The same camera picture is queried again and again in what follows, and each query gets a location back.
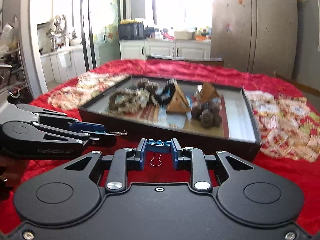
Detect blue binder clip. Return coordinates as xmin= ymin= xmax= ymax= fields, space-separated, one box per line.
xmin=146 ymin=139 xmax=171 ymax=167

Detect dark brown pompom hair tie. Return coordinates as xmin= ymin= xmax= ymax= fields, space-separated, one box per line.
xmin=191 ymin=102 xmax=223 ymax=130

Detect olive braided scrunchie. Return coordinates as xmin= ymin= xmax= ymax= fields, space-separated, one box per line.
xmin=108 ymin=89 xmax=140 ymax=113

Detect cream lace scrunchie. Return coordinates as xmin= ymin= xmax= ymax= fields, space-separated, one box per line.
xmin=116 ymin=88 xmax=150 ymax=113

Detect brown paper pyramid packet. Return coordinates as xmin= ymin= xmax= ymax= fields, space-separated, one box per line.
xmin=196 ymin=82 xmax=221 ymax=103

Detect black white lace scrunchie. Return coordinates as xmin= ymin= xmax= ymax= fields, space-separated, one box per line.
xmin=151 ymin=79 xmax=177 ymax=106

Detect floral patterned cloth left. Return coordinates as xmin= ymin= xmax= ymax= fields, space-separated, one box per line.
xmin=47 ymin=72 xmax=129 ymax=111

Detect floral patterned cloth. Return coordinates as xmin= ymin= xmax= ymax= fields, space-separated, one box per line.
xmin=246 ymin=90 xmax=319 ymax=163
xmin=47 ymin=72 xmax=129 ymax=111

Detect white hanging trash bin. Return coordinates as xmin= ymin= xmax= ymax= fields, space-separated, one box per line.
xmin=58 ymin=51 xmax=72 ymax=68

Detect black shallow tray box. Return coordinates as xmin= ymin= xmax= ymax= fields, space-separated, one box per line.
xmin=79 ymin=75 xmax=262 ymax=161

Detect floral patterned cloth right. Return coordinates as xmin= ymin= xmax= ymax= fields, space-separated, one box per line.
xmin=246 ymin=90 xmax=319 ymax=163

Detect white kitchen cabinet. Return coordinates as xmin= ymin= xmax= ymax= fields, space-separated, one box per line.
xmin=119 ymin=39 xmax=211 ymax=60

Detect black microwave oven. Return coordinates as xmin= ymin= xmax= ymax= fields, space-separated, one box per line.
xmin=118 ymin=22 xmax=145 ymax=40

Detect dark wooden chair back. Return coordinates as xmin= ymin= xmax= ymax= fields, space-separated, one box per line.
xmin=146 ymin=55 xmax=224 ymax=66

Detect white basket on counter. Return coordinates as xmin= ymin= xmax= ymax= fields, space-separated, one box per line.
xmin=174 ymin=31 xmax=194 ymax=40

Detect stainless steel refrigerator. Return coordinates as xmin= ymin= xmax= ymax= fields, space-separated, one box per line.
xmin=210 ymin=0 xmax=298 ymax=79

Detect wire storage rack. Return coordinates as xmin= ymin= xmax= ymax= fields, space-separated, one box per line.
xmin=1 ymin=43 xmax=28 ymax=99

